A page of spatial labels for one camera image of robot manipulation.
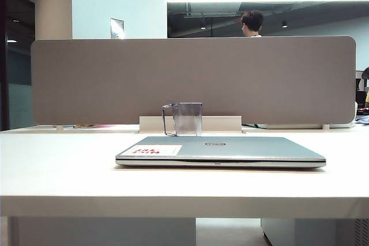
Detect transparent grey water cup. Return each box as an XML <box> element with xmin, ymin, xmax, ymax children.
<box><xmin>161</xmin><ymin>101</ymin><xmax>203</xmax><ymax>138</ymax></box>

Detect white red laptop sticker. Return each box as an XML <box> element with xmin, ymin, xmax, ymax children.
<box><xmin>123</xmin><ymin>145</ymin><xmax>183</xmax><ymax>157</ymax></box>

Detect silver Dell laptop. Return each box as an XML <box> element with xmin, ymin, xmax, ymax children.
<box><xmin>115</xmin><ymin>135</ymin><xmax>327</xmax><ymax>169</ymax></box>

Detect grey-brown desk divider panel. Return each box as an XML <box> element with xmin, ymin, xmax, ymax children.
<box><xmin>30</xmin><ymin>35</ymin><xmax>357</xmax><ymax>126</ymax></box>

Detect pink orange flat items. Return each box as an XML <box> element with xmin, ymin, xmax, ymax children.
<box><xmin>71</xmin><ymin>124</ymin><xmax>116</xmax><ymax>129</ymax></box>

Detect person in white shirt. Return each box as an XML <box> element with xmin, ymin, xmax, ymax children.
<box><xmin>238</xmin><ymin>10</ymin><xmax>265</xmax><ymax>38</ymax></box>

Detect white flat object behind divider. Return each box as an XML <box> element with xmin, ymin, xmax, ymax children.
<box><xmin>255</xmin><ymin>122</ymin><xmax>356</xmax><ymax>130</ymax></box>

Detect white desk support panel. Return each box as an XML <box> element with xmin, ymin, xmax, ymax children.
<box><xmin>8</xmin><ymin>217</ymin><xmax>197</xmax><ymax>246</ymax></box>

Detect person in yellow shirt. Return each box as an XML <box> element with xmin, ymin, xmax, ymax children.
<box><xmin>362</xmin><ymin>67</ymin><xmax>369</xmax><ymax>109</ymax></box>

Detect beige cable tray flap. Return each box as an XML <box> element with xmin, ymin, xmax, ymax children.
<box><xmin>139</xmin><ymin>115</ymin><xmax>242</xmax><ymax>134</ymax></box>

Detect white wall notice paper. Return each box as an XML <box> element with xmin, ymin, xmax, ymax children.
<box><xmin>110</xmin><ymin>17</ymin><xmax>125</xmax><ymax>40</ymax></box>

